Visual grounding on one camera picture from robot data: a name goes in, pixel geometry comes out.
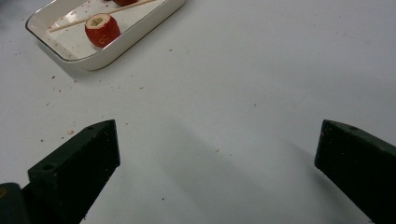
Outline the white rectangular tray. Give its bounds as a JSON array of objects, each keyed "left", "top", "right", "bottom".
[{"left": 25, "top": 0, "right": 187, "bottom": 72}]

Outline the red cored hawthorn fruit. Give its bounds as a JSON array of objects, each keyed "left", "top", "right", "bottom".
[
  {"left": 84, "top": 12, "right": 121, "bottom": 49},
  {"left": 111, "top": 0, "right": 138, "bottom": 7}
]

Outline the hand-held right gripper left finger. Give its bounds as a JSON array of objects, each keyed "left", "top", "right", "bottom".
[{"left": 21, "top": 119, "right": 121, "bottom": 224}]

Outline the thin wooden skewer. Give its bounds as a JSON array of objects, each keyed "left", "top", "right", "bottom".
[{"left": 48, "top": 0, "right": 157, "bottom": 34}]

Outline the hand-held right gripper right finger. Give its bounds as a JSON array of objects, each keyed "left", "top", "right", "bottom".
[{"left": 314, "top": 119, "right": 396, "bottom": 224}]

